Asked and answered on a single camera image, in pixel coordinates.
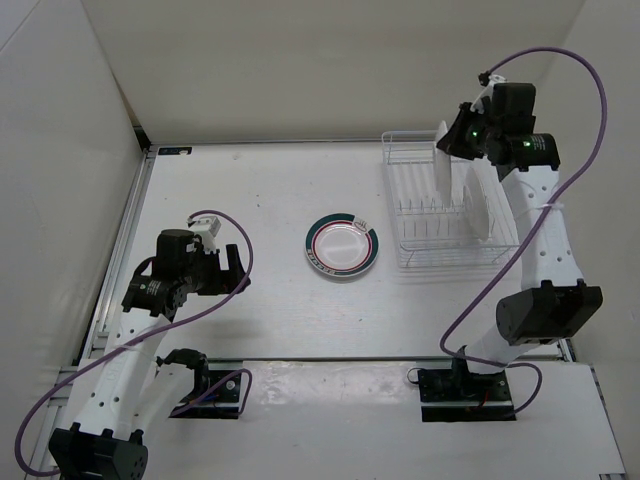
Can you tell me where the purple cable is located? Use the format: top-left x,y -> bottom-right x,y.
438,45 -> 609,416
14,210 -> 254,476

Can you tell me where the green rimmed plate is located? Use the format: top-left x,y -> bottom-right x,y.
304,212 -> 380,281
432,120 -> 452,208

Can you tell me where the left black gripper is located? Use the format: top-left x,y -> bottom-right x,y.
181,244 -> 250,295

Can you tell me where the blue table sticker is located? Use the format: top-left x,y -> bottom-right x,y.
157,146 -> 193,156

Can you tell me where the white wire dish rack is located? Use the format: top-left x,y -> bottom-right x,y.
381,131 -> 518,270

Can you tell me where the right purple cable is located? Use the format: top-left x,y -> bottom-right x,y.
438,45 -> 609,416

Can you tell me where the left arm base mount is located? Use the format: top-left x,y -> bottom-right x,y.
170,362 -> 253,420

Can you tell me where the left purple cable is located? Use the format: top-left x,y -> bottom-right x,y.
14,210 -> 254,476

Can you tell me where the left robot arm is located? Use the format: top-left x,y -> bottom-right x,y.
48,227 -> 250,479

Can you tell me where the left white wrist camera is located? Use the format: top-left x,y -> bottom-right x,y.
187,214 -> 221,253

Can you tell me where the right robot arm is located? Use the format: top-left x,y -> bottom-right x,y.
437,78 -> 603,400

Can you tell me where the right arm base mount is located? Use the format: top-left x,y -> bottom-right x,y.
407,358 -> 516,423

